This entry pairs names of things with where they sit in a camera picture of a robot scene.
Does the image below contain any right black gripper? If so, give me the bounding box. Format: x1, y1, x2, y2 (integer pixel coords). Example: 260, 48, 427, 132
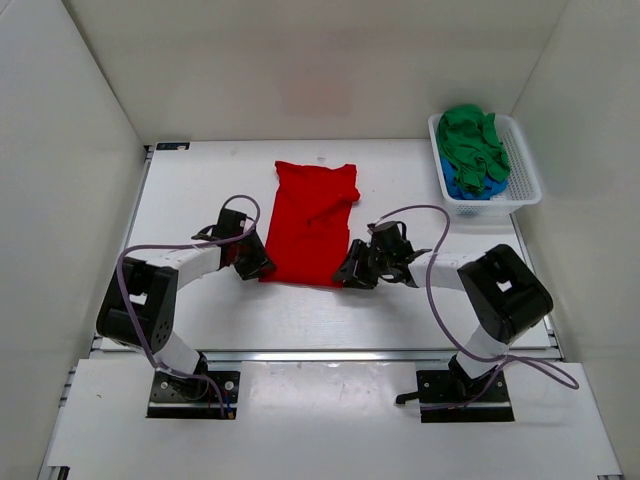
332, 240, 393, 289

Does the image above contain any red t shirt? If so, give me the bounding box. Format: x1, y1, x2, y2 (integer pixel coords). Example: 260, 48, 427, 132
261, 161, 360, 288

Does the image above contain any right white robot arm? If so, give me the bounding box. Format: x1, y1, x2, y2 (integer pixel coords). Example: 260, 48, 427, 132
332, 221, 553, 401

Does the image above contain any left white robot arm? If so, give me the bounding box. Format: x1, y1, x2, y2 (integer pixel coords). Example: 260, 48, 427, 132
96, 207, 276, 398

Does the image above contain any dark label sticker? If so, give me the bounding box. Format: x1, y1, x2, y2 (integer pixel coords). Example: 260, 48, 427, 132
155, 142, 190, 151

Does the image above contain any blue t shirt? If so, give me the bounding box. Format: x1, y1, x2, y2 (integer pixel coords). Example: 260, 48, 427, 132
439, 155, 509, 201

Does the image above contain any green t shirt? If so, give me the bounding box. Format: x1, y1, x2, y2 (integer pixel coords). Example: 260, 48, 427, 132
436, 104, 511, 200

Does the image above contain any white plastic basket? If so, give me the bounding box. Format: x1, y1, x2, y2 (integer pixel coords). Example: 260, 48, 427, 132
428, 114, 542, 218

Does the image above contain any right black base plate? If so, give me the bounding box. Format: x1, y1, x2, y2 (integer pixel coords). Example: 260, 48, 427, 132
395, 370, 515, 423

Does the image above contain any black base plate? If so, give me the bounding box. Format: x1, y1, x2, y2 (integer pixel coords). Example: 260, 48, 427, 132
395, 370, 515, 423
146, 370, 241, 421

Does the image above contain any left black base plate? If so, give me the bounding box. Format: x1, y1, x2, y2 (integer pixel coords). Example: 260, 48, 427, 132
146, 370, 241, 421

